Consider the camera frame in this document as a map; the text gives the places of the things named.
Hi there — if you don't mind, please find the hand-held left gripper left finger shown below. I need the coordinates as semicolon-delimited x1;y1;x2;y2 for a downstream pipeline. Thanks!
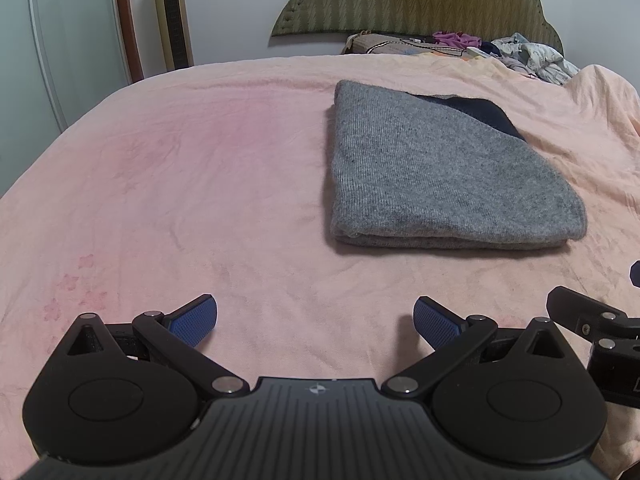
65;294;251;401

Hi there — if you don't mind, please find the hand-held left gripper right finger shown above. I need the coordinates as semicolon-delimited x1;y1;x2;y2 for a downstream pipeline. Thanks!
382;295;576;401

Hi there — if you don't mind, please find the grey sweater with navy sleeves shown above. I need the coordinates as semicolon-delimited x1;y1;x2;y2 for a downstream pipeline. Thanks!
325;79;587;251

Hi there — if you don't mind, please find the pink blanket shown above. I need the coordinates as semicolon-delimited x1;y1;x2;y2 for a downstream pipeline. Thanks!
0;52;640;480

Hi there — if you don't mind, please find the white printed cloth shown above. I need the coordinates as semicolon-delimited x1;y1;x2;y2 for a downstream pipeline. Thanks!
492;32;581;86

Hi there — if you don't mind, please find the purple cloth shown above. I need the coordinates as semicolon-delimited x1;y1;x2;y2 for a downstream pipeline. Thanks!
432;31;482;51

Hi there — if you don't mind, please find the gold tower fan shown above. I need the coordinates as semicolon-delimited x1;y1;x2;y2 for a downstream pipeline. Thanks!
151;0;195;72

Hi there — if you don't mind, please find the flowered glass wardrobe door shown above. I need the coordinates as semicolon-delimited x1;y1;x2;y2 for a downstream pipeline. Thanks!
0;0;132;196

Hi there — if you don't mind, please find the olive padded headboard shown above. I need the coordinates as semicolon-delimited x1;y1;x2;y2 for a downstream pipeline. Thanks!
270;0;565;56

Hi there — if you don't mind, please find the brown wooden door frame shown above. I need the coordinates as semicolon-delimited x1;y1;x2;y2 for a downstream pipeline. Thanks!
112;0;146;83

